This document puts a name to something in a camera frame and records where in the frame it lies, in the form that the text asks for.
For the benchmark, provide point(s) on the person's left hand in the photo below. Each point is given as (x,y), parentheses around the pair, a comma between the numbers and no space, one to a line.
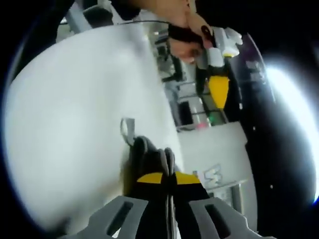
(185,53)

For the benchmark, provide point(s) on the green exit sign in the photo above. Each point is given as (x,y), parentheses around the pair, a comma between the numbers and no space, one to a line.
(213,117)

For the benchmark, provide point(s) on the pink hanging sign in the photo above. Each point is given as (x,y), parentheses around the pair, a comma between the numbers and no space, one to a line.
(202,125)

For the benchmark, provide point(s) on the grey towel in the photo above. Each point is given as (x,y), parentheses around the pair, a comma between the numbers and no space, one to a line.
(149,156)

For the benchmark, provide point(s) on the black monitor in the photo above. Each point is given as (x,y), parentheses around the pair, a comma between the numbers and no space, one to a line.
(185,113)

